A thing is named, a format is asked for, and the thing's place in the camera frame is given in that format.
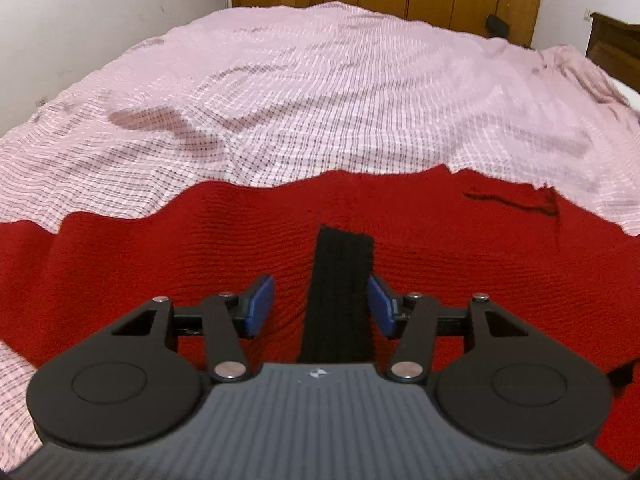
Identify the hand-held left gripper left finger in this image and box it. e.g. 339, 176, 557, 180
109, 274, 277, 382

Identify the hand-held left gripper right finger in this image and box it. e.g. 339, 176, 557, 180
366, 274, 531, 382

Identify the red knitted sweater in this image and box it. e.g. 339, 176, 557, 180
0, 167, 640, 476

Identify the pink checked bed sheet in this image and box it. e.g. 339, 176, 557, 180
0, 1, 640, 466

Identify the white pillow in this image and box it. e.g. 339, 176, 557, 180
614, 79, 640, 112

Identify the dark wooden headboard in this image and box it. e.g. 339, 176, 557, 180
585, 12, 640, 95

